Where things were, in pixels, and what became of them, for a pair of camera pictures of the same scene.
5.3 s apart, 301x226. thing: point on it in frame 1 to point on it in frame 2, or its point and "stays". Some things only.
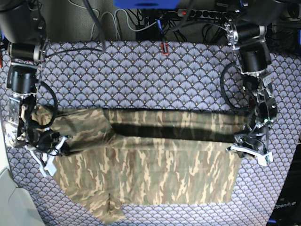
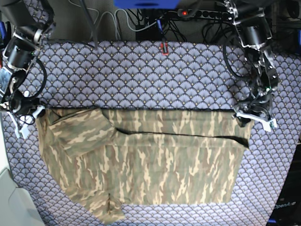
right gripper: x=265 y=112 to x=260 y=102
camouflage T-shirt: x=119 y=157 stays
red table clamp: x=166 y=53 stays
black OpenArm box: x=287 y=210 stays
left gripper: x=42 y=139 to x=27 y=103
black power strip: x=201 y=14 stays
